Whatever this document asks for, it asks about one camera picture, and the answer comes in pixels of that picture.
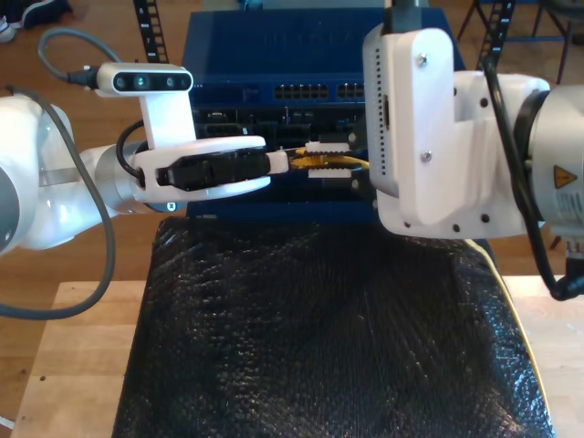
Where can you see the black rack server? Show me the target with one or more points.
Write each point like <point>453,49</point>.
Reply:
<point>237,123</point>

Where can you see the black bubble wrap mat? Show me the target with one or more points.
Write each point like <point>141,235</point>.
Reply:
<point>296,342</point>

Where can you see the white sneaker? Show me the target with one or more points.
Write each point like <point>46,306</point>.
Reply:
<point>5,29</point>

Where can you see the blue network switch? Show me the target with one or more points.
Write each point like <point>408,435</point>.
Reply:
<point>274,50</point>

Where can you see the black rack shelf tray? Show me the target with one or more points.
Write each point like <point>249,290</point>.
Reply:
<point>319,191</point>

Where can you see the blue flat panel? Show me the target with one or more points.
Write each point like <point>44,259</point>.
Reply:
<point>274,212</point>

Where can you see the small white strip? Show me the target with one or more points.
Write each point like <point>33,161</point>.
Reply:
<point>5,420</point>

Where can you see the dark sneaker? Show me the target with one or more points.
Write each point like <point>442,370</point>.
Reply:
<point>45,13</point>

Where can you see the small teal object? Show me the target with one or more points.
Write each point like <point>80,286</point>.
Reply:
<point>252,3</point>

